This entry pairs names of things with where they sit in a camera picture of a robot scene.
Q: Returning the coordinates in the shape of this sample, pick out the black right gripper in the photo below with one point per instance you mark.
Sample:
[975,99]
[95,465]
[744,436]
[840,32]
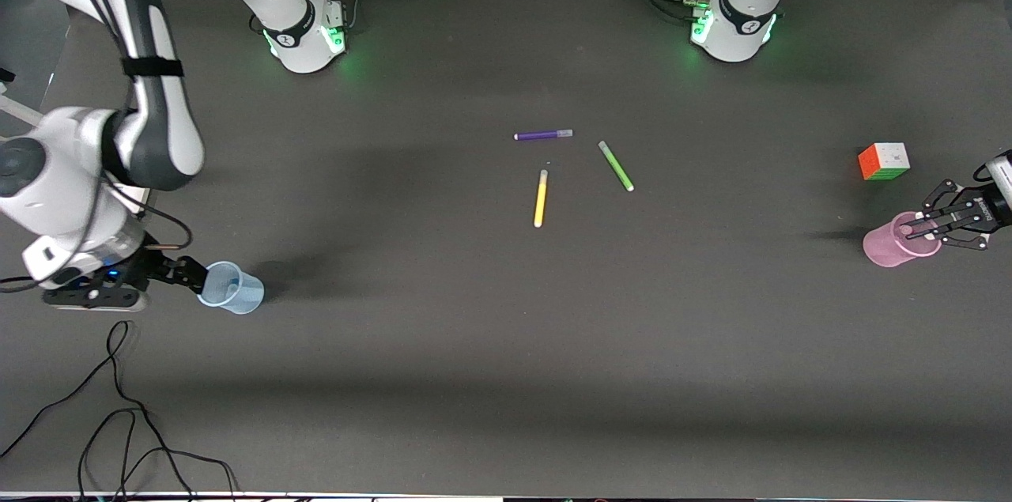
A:
[150,267]

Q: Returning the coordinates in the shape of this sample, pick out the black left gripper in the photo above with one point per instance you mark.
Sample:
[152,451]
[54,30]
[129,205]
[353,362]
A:
[979,212]

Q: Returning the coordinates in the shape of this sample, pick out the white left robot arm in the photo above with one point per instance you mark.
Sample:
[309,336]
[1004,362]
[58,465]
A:
[743,20]

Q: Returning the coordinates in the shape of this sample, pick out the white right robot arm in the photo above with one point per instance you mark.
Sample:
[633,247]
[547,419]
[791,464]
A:
[71,162]

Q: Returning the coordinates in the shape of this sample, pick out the light blue plastic cup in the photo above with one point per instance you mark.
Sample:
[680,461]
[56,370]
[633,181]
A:
[237,298]

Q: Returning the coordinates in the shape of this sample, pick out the pink plastic cup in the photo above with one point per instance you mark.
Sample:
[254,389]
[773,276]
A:
[885,247]

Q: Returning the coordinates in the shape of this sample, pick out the Rubik's cube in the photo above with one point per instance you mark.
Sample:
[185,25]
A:
[884,160]

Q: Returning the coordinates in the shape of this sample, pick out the green marker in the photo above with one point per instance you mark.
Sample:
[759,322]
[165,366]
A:
[616,166]

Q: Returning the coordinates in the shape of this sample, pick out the yellow marker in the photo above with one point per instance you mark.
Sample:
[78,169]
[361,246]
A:
[541,201]

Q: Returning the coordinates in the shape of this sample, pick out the dark grey table mat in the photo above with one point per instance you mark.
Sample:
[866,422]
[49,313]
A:
[553,344]

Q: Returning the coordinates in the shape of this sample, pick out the purple marker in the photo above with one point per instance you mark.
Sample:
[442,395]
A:
[541,135]

